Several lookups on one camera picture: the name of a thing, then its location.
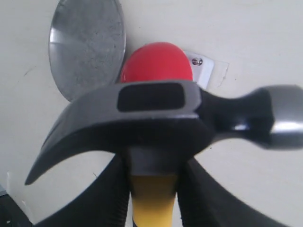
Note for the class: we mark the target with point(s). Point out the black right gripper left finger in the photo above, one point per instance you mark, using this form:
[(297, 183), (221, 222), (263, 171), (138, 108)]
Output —
[(103, 204)]

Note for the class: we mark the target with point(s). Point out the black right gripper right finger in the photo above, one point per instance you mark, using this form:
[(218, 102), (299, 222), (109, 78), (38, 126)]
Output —
[(203, 202)]

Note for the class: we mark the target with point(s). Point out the yellow black claw hammer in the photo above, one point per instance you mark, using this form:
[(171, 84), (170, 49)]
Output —
[(156, 127)]

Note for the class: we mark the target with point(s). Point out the red dome push button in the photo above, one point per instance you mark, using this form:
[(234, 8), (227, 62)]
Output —
[(166, 61)]

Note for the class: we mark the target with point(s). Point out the round steel plate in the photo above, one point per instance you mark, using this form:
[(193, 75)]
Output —
[(87, 44)]

